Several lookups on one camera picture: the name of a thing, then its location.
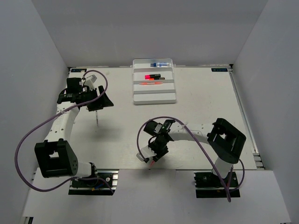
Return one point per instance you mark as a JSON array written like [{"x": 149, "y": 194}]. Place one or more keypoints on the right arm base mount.
[{"x": 208, "y": 185}]

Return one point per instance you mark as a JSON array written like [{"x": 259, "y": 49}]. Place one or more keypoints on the pink black highlighter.
[{"x": 152, "y": 76}]

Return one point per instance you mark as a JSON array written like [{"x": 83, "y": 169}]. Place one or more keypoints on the right blue table label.
[{"x": 219, "y": 69}]

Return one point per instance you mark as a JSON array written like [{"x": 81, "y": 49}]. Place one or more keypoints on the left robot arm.
[{"x": 55, "y": 156}]

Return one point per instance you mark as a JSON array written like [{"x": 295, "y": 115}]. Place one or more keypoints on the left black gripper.
[{"x": 98, "y": 105}]

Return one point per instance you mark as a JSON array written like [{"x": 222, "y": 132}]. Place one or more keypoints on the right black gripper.
[{"x": 159, "y": 154}]

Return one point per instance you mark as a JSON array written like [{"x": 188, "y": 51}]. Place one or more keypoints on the orange-capped black marker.
[{"x": 157, "y": 78}]

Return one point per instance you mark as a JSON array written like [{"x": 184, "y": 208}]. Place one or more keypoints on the white tiered organizer tray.
[{"x": 153, "y": 94}]

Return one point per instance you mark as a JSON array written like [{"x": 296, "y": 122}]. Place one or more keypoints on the clear blue-capped spray bottle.
[{"x": 160, "y": 64}]

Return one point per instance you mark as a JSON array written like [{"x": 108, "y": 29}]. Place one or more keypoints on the left blue table label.
[{"x": 78, "y": 70}]

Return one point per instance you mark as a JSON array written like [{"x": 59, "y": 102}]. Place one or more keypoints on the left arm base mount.
[{"x": 103, "y": 184}]

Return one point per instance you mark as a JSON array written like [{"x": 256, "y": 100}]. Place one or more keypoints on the blue table label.
[
  {"x": 78, "y": 70},
  {"x": 219, "y": 69}
]

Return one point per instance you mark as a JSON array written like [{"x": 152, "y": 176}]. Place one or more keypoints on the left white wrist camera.
[{"x": 89, "y": 81}]

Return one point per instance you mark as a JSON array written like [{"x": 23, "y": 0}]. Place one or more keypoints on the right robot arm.
[{"x": 225, "y": 139}]

